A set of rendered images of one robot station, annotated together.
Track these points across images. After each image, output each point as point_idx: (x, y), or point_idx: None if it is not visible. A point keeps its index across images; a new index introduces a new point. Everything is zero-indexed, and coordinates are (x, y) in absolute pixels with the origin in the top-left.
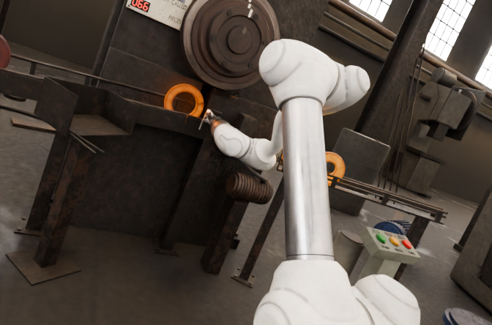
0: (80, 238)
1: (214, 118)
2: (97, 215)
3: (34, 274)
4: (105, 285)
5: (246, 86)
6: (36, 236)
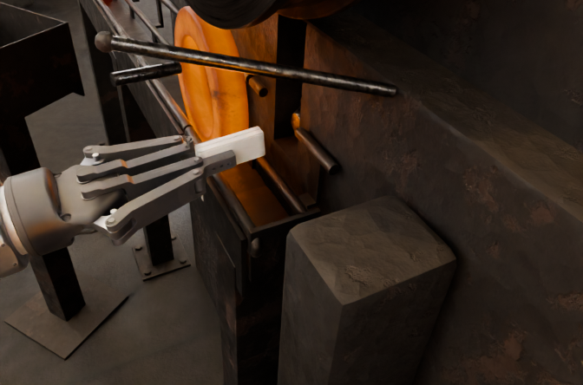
0: (173, 316)
1: (108, 166)
2: (218, 299)
3: (30, 311)
4: None
5: (265, 6)
6: (139, 270)
